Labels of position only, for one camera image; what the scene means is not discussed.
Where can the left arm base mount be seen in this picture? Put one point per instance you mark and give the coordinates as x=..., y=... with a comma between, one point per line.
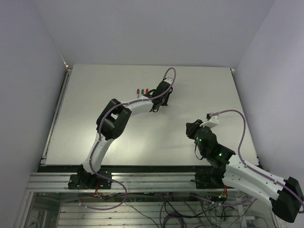
x=83, y=180

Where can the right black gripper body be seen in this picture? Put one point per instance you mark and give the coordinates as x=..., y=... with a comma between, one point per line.
x=192, y=132

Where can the aluminium frame rail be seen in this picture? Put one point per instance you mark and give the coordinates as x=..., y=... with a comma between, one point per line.
x=134, y=182

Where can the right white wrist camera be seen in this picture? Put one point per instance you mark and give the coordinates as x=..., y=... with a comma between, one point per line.
x=212, y=120

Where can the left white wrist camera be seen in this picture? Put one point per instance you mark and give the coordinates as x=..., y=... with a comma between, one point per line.
x=168, y=80

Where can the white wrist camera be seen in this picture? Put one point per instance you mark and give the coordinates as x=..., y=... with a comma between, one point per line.
x=212, y=120
x=168, y=80

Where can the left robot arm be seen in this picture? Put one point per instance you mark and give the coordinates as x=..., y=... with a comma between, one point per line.
x=112, y=122

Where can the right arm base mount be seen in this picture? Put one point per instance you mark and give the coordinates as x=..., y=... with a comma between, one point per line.
x=208, y=177

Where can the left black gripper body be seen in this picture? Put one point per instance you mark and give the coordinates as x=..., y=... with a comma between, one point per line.
x=165, y=100

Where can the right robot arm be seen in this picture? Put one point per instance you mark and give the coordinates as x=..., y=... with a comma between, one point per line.
x=283, y=196

